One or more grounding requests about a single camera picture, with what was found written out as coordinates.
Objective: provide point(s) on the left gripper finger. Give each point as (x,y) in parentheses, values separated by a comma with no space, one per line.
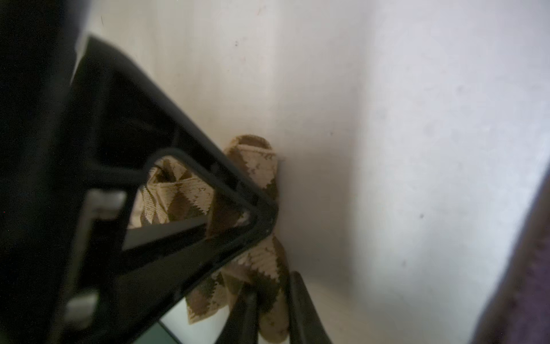
(117,281)

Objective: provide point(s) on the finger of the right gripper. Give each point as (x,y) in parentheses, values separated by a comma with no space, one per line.
(242,324)
(305,324)

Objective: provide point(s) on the purple striped sock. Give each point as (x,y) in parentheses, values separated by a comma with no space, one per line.
(518,311)

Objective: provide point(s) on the brown argyle sock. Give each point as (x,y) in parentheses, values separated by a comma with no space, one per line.
(174,193)

